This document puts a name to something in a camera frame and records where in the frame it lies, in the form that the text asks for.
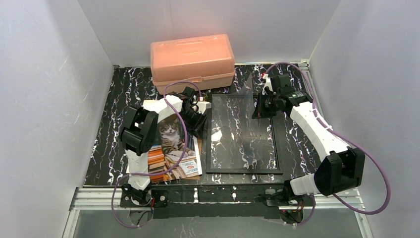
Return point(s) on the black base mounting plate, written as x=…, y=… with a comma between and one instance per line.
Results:
x=217, y=200

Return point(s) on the pink plastic storage box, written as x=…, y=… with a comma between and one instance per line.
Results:
x=207, y=62

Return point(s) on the brown cardboard backing board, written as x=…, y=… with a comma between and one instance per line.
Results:
x=198, y=149

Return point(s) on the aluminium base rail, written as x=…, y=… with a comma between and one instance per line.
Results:
x=95, y=212

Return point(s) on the white mat board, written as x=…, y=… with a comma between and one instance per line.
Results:
x=139, y=132

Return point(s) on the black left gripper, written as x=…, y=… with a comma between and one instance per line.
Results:
x=198, y=121

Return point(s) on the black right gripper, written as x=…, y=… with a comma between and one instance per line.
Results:
x=260, y=105

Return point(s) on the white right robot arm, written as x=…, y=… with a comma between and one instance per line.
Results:
x=341, y=165

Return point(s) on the black picture frame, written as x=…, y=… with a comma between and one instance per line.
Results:
x=244, y=138

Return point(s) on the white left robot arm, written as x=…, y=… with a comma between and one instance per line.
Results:
x=142, y=183

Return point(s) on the cat photo print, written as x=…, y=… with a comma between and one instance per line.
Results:
x=170, y=145

